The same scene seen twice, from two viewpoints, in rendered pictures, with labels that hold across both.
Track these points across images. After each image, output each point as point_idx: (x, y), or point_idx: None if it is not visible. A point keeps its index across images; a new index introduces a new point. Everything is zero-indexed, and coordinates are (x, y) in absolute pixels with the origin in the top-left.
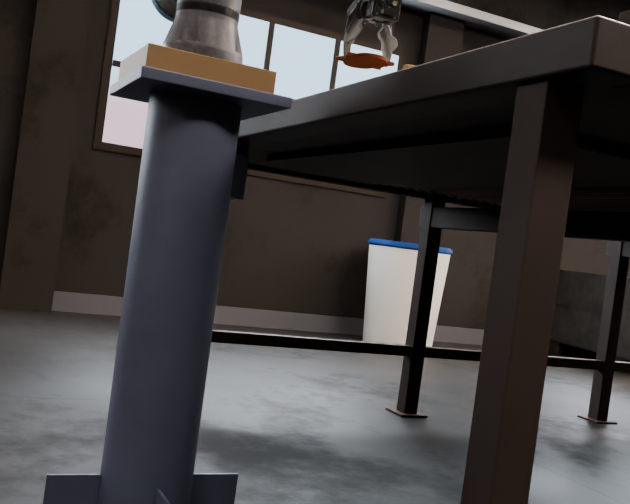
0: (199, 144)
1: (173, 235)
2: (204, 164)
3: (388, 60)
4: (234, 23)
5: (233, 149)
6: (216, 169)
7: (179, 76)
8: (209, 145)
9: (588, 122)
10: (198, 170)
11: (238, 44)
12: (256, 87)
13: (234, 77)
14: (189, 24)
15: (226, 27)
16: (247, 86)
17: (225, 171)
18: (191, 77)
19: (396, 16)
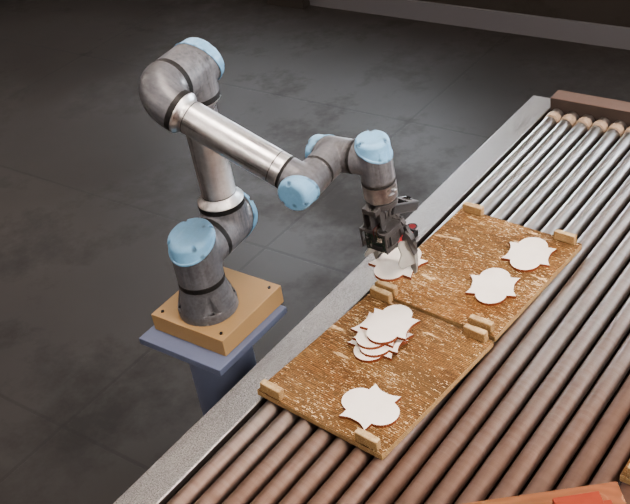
0: (197, 372)
1: (204, 414)
2: (203, 383)
3: (414, 268)
4: (203, 296)
5: (226, 372)
6: (212, 386)
7: (157, 347)
8: (202, 374)
9: None
10: (202, 386)
11: (214, 306)
12: (214, 348)
13: (199, 340)
14: (179, 294)
15: (194, 302)
16: (208, 346)
17: (221, 386)
18: (162, 348)
19: (385, 250)
